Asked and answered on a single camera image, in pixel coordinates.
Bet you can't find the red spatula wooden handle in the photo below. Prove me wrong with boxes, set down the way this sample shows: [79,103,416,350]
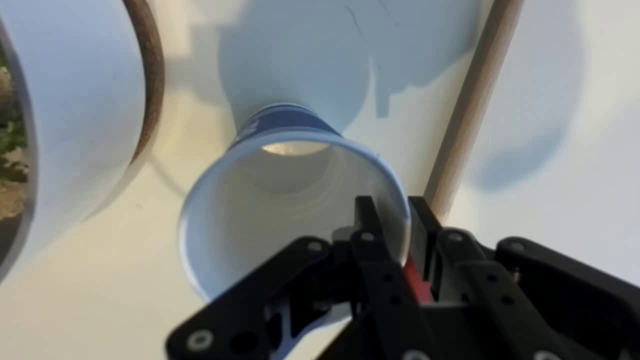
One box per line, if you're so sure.
[425,0,525,219]

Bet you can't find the white saucepan grey interior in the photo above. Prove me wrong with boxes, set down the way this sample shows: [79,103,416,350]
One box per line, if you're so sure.
[0,0,165,279]

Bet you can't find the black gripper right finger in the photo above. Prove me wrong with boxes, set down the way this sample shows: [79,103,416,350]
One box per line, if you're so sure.
[410,196,579,360]

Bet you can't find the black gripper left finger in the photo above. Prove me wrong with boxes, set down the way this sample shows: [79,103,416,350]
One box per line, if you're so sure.
[332,196,441,360]

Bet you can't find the blue white paper cup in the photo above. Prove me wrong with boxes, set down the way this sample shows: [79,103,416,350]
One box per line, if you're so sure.
[179,104,410,300]

